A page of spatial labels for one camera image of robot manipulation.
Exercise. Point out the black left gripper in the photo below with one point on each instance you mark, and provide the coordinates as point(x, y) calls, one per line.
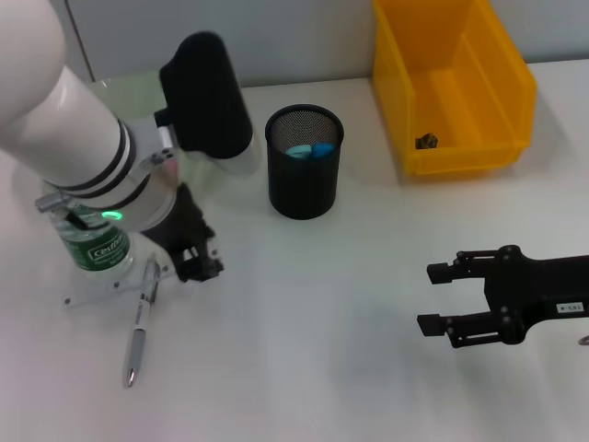
point(179, 225)

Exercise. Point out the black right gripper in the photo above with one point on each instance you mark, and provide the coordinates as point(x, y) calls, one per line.
point(534, 290)

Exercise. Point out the silver ballpoint pen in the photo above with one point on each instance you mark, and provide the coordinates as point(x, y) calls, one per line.
point(138, 331)

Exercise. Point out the pink peach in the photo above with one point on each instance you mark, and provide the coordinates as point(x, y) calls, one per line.
point(173, 172)

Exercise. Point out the clear plastic ruler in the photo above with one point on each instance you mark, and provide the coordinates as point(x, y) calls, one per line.
point(101, 292)

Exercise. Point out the clear water bottle green label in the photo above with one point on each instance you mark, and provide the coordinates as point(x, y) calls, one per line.
point(99, 251)

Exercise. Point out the green plastic wrapper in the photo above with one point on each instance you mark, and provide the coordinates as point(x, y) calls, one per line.
point(427, 141)

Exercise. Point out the blue scissors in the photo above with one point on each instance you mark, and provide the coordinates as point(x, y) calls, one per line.
point(322, 150)

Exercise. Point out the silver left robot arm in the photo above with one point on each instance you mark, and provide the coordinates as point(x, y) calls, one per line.
point(69, 119)

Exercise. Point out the black mesh pen cup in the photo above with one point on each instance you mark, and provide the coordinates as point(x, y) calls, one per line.
point(303, 193)

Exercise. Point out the pale green wavy fruit bowl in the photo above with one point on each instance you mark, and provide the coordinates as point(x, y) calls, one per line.
point(129, 99)

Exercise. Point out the yellow plastic storage bin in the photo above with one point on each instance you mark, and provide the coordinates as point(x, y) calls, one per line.
point(396, 69)

